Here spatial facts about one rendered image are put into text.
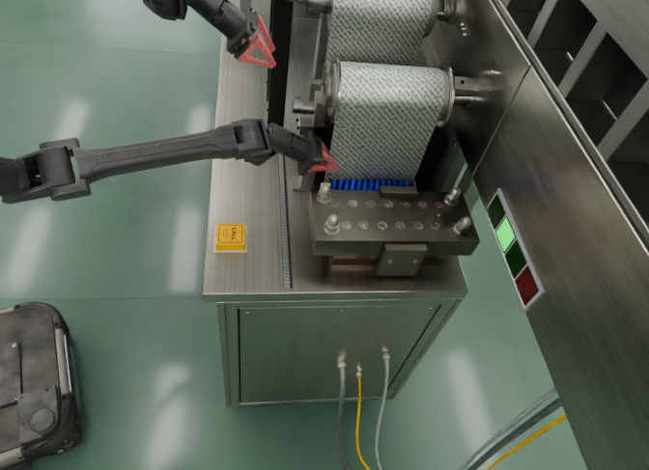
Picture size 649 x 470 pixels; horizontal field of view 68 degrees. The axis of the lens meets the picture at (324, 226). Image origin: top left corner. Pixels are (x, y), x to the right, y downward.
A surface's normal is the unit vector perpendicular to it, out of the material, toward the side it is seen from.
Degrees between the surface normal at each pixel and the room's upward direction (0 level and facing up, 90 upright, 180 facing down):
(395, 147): 90
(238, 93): 0
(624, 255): 90
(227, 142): 27
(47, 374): 0
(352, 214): 0
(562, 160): 90
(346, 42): 92
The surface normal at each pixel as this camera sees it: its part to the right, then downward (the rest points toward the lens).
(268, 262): 0.13, -0.62
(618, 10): -0.99, -0.01
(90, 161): 0.29, -0.22
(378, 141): 0.09, 0.78
